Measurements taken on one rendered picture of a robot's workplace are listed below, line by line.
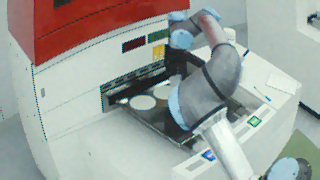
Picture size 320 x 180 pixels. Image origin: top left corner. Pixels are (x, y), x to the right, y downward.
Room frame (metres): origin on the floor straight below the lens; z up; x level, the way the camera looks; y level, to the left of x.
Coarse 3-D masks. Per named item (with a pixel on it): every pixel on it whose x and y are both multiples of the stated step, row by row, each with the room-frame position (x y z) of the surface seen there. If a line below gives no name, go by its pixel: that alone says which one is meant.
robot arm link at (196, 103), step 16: (192, 80) 0.92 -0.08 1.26; (208, 80) 0.90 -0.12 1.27; (176, 96) 0.91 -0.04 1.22; (192, 96) 0.89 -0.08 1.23; (208, 96) 0.88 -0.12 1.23; (224, 96) 0.88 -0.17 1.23; (176, 112) 0.88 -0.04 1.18; (192, 112) 0.87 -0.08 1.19; (208, 112) 0.86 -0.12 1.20; (224, 112) 0.88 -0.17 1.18; (192, 128) 0.86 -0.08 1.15; (208, 128) 0.84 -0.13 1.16; (224, 128) 0.84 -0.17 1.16; (208, 144) 0.83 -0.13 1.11; (224, 144) 0.80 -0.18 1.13; (224, 160) 0.77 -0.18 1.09; (240, 160) 0.75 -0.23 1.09; (240, 176) 0.71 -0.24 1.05; (256, 176) 0.70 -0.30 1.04
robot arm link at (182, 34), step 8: (176, 24) 1.35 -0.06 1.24; (184, 24) 1.31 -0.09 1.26; (192, 24) 1.30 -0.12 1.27; (176, 32) 1.29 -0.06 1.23; (184, 32) 1.28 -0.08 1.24; (192, 32) 1.29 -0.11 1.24; (200, 32) 1.30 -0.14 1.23; (176, 40) 1.27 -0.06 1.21; (184, 40) 1.27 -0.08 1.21; (192, 40) 1.28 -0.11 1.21; (184, 48) 1.27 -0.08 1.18
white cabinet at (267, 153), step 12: (288, 120) 1.32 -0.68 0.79; (276, 132) 1.22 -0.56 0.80; (288, 132) 1.36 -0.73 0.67; (84, 144) 1.22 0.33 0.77; (264, 144) 1.14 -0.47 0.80; (276, 144) 1.25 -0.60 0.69; (84, 156) 1.25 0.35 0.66; (96, 156) 1.15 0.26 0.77; (252, 156) 1.08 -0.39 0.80; (264, 156) 1.17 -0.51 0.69; (276, 156) 1.30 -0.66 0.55; (96, 168) 1.17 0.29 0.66; (108, 168) 1.08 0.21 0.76; (264, 168) 1.21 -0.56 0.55
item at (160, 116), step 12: (168, 84) 1.49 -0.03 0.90; (132, 96) 1.41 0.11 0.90; (132, 108) 1.32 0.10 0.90; (156, 108) 1.32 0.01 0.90; (168, 108) 1.32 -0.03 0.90; (228, 108) 1.31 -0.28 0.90; (156, 120) 1.25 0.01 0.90; (168, 120) 1.25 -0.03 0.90; (168, 132) 1.17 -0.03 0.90; (180, 132) 1.17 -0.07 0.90
